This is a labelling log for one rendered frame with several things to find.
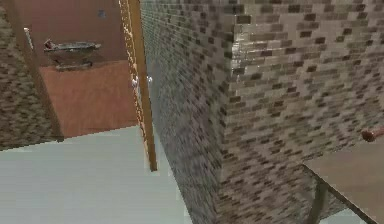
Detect orange wooden room door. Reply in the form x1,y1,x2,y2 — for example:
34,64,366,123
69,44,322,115
118,0,158,173

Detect brown table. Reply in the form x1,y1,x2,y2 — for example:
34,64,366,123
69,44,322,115
302,141,384,224

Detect reddish brown rod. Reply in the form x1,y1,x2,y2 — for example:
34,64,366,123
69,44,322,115
361,125,384,143

